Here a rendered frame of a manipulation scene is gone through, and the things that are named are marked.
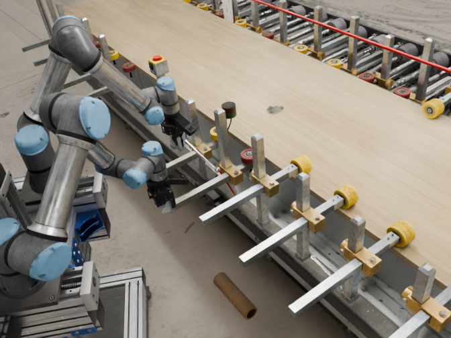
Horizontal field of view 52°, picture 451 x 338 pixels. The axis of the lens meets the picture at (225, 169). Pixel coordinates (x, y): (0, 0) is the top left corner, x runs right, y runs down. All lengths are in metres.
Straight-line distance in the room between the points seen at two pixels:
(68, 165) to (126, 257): 1.68
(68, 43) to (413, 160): 1.42
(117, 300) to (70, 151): 1.30
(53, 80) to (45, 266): 0.78
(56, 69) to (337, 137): 1.22
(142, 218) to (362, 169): 1.69
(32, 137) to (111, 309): 1.05
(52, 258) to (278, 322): 1.48
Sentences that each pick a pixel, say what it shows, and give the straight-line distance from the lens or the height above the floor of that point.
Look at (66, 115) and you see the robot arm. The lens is 1.40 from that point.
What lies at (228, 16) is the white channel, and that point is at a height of 0.93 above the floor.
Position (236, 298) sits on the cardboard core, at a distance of 2.58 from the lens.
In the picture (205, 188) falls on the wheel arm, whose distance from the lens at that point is 2.01.
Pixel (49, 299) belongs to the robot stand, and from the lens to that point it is 1.56.
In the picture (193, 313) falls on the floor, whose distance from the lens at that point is 2.66.
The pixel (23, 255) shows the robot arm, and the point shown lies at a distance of 1.42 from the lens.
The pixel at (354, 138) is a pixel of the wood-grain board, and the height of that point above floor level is 0.90.
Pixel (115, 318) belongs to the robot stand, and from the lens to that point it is 2.49.
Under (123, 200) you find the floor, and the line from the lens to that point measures 3.40.
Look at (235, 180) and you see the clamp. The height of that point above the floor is 0.85.
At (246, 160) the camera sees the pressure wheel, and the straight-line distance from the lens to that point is 2.07.
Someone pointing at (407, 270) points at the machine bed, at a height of 0.77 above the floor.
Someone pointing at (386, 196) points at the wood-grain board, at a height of 0.90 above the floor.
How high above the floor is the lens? 2.18
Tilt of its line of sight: 39 degrees down
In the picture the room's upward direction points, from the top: 8 degrees counter-clockwise
